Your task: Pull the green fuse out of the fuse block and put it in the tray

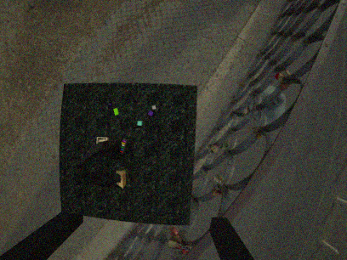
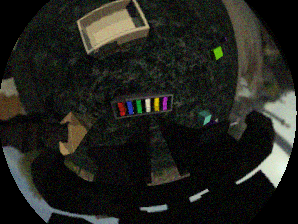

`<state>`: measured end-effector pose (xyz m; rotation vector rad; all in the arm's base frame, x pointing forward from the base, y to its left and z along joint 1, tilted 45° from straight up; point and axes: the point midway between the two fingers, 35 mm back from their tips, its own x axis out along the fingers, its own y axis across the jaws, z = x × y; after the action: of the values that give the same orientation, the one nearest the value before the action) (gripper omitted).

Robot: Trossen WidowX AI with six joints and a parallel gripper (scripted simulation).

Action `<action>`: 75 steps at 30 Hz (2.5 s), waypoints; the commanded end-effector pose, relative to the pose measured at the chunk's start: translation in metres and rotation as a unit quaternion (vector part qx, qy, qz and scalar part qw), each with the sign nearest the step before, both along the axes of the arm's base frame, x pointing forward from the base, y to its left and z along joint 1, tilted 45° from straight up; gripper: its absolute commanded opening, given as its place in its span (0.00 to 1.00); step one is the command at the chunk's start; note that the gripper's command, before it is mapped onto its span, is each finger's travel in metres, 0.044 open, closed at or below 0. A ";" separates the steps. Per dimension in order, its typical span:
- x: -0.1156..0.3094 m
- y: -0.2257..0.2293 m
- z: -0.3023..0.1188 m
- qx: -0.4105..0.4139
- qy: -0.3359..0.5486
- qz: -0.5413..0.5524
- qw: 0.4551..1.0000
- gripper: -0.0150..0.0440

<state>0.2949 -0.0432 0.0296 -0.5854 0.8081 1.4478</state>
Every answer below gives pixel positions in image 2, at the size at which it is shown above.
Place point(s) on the green rectangular block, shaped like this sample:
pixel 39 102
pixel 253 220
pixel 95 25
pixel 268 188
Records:
pixel 216 53

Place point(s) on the teal block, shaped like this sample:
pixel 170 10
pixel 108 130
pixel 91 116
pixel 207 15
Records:
pixel 203 117

